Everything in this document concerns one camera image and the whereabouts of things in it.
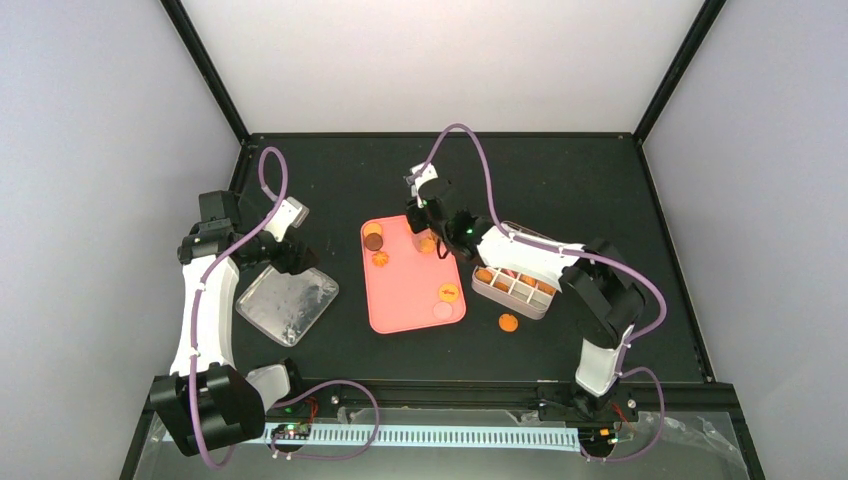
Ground purple cable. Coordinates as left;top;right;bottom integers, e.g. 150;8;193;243
420;123;669;464
188;146;382;472

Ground white slotted cable duct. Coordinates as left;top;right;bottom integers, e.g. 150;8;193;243
249;423;580;452

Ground white divided cookie tin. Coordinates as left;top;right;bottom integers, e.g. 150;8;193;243
471;221;558;323

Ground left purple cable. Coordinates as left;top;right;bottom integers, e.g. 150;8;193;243
188;146;382;472

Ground dark chocolate round cookie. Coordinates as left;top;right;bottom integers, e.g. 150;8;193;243
363;232;384;252

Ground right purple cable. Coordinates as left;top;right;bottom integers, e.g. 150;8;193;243
420;123;669;464

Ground pink cookie tray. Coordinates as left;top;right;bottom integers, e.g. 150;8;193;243
360;215;467;335

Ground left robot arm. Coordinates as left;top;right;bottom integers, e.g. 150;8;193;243
149;191;318;469

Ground base circuit board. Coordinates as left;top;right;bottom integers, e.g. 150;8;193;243
578;428;633;446
270;423;312;442

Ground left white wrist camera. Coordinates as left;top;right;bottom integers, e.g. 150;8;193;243
263;197;310;242

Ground pink round cookie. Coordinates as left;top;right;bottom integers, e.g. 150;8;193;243
432;302;453;320

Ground clear plastic tin lid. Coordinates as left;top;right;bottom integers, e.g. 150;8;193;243
235;266;339;348

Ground dotted cracker beside chocolate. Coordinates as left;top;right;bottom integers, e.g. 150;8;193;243
362;222;383;237

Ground red marked dotted cracker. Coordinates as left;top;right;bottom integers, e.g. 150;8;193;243
438;283;461;303

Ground metal serving tongs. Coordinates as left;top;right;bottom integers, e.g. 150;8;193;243
412;229;437;254

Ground right base circuit board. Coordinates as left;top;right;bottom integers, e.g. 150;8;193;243
578;428;633;446

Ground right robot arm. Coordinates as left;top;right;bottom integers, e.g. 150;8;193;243
406;177;646;419

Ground left base circuit board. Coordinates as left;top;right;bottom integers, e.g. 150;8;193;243
270;423;312;442

